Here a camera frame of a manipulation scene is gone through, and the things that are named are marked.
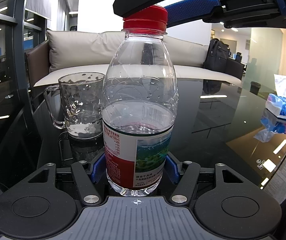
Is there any red bottle cap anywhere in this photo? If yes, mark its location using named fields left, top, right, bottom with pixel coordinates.
left=123, top=5, right=168, bottom=31

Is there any clear plastic water bottle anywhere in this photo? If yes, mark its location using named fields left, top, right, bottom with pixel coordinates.
left=101, top=5, right=179, bottom=197

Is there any black backpack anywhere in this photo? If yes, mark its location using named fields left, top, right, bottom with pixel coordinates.
left=203, top=38, right=229, bottom=73

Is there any right beige cushion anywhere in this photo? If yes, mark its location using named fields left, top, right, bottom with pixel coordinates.
left=163, top=35, right=208, bottom=67

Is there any beige cushion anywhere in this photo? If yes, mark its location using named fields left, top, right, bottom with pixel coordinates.
left=163, top=35, right=208, bottom=67
left=47, top=30, right=125, bottom=72

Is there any small black bin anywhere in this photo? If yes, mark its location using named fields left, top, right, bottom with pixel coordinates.
left=250, top=81, right=261, bottom=95

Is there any blue white tissue pack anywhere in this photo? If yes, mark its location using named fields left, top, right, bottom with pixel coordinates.
left=265, top=74, right=286, bottom=120

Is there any left beige cushion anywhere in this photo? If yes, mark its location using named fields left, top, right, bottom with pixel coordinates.
left=47, top=30, right=125, bottom=72

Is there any beige brown sofa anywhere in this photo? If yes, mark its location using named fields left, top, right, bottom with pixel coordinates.
left=26, top=39, right=241, bottom=87

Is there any clear glass mug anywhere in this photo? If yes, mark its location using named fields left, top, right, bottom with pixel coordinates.
left=43, top=72, right=105, bottom=140

